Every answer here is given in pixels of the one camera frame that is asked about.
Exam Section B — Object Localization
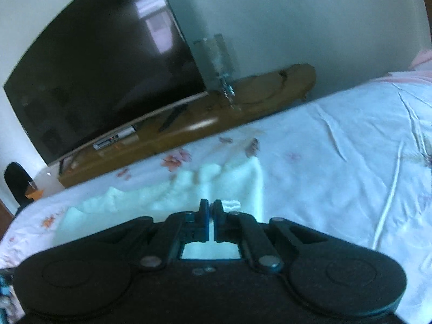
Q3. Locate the glass table lamp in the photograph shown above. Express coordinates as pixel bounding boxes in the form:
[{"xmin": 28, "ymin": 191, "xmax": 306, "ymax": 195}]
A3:
[{"xmin": 192, "ymin": 34, "xmax": 238, "ymax": 110}]

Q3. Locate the floral white bed sheet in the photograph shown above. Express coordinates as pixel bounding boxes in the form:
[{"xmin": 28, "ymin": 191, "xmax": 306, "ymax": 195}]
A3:
[{"xmin": 0, "ymin": 71, "xmax": 432, "ymax": 324}]

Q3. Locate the white knit garment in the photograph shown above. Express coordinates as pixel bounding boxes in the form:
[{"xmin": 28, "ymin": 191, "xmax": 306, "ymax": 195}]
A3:
[{"xmin": 54, "ymin": 157, "xmax": 264, "ymax": 260}]

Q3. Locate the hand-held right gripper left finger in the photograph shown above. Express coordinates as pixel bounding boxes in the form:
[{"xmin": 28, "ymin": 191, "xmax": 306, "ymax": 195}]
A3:
[{"xmin": 99, "ymin": 198, "xmax": 210, "ymax": 271}]

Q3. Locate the pink bed cover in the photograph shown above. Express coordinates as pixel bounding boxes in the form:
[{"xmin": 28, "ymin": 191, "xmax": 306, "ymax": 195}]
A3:
[{"xmin": 388, "ymin": 49, "xmax": 432, "ymax": 82}]

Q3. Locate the black remote control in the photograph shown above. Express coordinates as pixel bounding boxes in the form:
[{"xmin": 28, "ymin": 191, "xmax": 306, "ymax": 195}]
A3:
[{"xmin": 158, "ymin": 104, "xmax": 188, "ymax": 132}]

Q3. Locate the silver set-top box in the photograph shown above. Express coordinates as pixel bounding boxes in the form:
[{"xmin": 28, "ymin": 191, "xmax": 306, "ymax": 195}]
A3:
[{"xmin": 93, "ymin": 126, "xmax": 138, "ymax": 151}]

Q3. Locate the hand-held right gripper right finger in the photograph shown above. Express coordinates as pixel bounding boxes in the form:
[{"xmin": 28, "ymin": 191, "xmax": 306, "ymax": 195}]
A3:
[{"xmin": 211, "ymin": 199, "xmax": 330, "ymax": 274}]

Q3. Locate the wooden television cabinet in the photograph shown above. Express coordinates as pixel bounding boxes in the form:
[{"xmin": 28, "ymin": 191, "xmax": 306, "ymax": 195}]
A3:
[{"xmin": 57, "ymin": 63, "xmax": 317, "ymax": 189}]

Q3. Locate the black flat television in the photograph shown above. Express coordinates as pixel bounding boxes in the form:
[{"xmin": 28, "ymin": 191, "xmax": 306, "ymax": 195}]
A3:
[{"xmin": 3, "ymin": 0, "xmax": 208, "ymax": 167}]

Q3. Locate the black chair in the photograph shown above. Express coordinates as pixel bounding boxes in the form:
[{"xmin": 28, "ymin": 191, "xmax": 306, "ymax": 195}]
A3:
[{"xmin": 4, "ymin": 162, "xmax": 34, "ymax": 210}]

